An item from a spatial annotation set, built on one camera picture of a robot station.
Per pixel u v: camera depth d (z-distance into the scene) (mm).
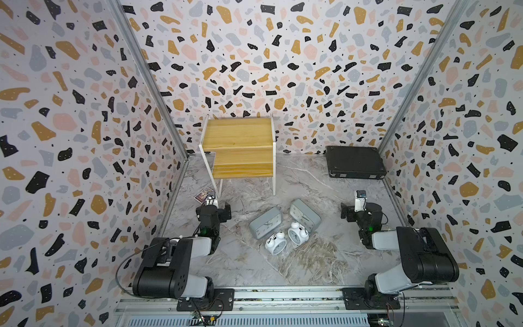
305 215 883
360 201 835
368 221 735
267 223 869
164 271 435
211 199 778
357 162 1182
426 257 464
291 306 731
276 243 796
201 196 1003
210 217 691
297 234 827
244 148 796
